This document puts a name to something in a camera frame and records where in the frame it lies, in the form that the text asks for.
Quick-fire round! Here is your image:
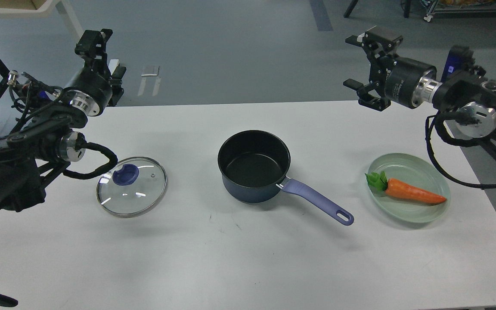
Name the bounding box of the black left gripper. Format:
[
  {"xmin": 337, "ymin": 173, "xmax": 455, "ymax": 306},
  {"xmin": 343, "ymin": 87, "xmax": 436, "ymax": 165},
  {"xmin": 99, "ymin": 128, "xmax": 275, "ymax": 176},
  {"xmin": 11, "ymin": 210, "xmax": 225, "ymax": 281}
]
[{"xmin": 64, "ymin": 29, "xmax": 127, "ymax": 117}]

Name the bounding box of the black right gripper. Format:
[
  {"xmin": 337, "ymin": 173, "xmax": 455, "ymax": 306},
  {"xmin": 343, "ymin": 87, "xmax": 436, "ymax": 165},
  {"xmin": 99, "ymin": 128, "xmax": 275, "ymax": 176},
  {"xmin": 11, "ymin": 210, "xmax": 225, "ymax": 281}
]
[{"xmin": 343, "ymin": 26, "xmax": 438, "ymax": 112}]

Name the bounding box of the glass pot lid blue knob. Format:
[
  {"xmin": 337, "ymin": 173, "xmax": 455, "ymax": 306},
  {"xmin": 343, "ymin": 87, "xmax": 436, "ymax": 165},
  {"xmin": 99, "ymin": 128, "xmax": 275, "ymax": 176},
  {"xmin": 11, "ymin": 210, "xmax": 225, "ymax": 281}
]
[{"xmin": 95, "ymin": 157, "xmax": 168, "ymax": 218}]

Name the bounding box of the blue saucepan with handle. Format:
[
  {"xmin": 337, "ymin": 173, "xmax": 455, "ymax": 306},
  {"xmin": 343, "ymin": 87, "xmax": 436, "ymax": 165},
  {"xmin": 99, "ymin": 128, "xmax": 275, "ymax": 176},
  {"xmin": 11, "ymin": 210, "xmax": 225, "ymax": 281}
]
[{"xmin": 217, "ymin": 130, "xmax": 354, "ymax": 226}]

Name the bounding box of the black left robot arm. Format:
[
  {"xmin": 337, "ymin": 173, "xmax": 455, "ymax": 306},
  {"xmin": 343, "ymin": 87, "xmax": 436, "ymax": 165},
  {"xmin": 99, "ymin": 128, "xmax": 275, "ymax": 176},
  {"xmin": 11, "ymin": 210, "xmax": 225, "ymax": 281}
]
[{"xmin": 0, "ymin": 29, "xmax": 126, "ymax": 212}]

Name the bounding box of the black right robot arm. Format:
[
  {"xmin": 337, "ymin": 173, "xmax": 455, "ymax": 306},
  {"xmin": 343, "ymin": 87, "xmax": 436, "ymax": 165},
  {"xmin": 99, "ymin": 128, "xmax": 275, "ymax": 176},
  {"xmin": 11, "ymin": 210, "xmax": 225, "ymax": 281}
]
[{"xmin": 343, "ymin": 26, "xmax": 496, "ymax": 189}]

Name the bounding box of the pale green oval plate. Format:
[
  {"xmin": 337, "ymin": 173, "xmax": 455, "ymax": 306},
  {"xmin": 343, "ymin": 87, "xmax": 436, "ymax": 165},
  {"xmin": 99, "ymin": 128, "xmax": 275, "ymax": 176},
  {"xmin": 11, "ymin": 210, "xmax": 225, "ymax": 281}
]
[{"xmin": 364, "ymin": 153, "xmax": 450, "ymax": 224}]

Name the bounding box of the orange toy carrot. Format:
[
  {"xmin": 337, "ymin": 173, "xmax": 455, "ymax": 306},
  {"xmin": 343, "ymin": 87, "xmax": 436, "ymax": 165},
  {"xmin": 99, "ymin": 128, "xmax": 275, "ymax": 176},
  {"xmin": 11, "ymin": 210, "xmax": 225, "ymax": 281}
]
[{"xmin": 365, "ymin": 171, "xmax": 447, "ymax": 205}]

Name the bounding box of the metal wheeled cart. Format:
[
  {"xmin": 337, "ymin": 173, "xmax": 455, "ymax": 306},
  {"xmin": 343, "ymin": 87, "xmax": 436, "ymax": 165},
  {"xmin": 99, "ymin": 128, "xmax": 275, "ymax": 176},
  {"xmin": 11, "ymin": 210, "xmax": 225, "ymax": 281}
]
[{"xmin": 423, "ymin": 0, "xmax": 496, "ymax": 23}]

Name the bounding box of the white table frame leg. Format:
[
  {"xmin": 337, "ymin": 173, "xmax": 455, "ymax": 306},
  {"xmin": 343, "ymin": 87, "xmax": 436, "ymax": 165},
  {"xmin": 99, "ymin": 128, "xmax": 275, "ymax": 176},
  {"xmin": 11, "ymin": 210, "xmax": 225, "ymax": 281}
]
[{"xmin": 0, "ymin": 0, "xmax": 120, "ymax": 108}]

